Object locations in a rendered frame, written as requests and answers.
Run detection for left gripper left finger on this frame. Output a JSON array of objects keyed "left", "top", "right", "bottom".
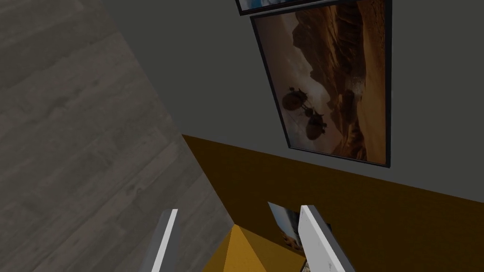
[{"left": 138, "top": 208, "right": 179, "bottom": 272}]

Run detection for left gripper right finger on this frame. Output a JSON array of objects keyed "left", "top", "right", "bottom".
[{"left": 298, "top": 205, "right": 355, "bottom": 272}]

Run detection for book with landscape cover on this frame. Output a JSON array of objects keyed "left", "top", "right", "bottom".
[{"left": 267, "top": 202, "right": 333, "bottom": 254}]

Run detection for yellow wooden table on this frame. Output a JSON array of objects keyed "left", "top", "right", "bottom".
[{"left": 181, "top": 134, "right": 484, "bottom": 272}]

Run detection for framed desert landscape picture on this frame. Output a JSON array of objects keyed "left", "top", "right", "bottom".
[{"left": 250, "top": 0, "right": 392, "bottom": 169}]

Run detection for framed blue picture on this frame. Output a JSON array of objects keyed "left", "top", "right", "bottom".
[{"left": 234, "top": 0, "right": 350, "bottom": 16}]

